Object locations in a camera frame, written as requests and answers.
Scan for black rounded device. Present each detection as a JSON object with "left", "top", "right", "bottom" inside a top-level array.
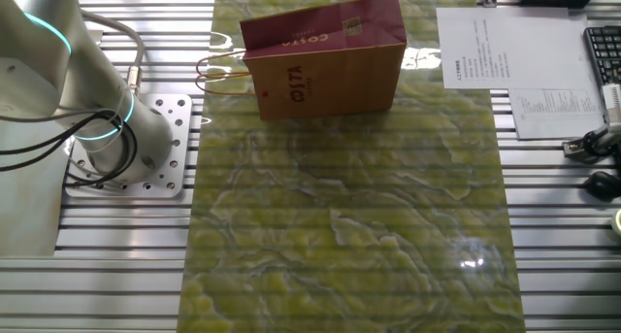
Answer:
[{"left": 583, "top": 170, "right": 621, "bottom": 203}]

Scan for red brown Costa paper bag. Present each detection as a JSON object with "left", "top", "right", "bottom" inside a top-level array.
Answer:
[{"left": 195, "top": 0, "right": 408, "bottom": 121}]

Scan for green marble pattern mat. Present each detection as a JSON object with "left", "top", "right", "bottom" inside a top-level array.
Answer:
[{"left": 177, "top": 0, "right": 528, "bottom": 333}]

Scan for blank white paper sheet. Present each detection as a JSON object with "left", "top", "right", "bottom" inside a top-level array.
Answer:
[{"left": 566, "top": 17, "right": 592, "bottom": 90}]

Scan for printed white paper sheet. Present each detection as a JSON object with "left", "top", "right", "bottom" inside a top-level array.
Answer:
[
  {"left": 436, "top": 6, "right": 570, "bottom": 90},
  {"left": 507, "top": 87, "right": 606, "bottom": 141}
]

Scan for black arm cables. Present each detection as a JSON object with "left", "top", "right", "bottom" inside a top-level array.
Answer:
[{"left": 0, "top": 108, "right": 138, "bottom": 188}]

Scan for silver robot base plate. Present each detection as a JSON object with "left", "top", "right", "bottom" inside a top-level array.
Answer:
[{"left": 65, "top": 92, "right": 194, "bottom": 199}]

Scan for black keyboard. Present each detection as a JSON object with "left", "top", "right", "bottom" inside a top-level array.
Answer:
[{"left": 583, "top": 25, "right": 621, "bottom": 87}]

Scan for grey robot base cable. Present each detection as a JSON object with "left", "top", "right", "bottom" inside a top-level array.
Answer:
[{"left": 80, "top": 10, "right": 147, "bottom": 97}]

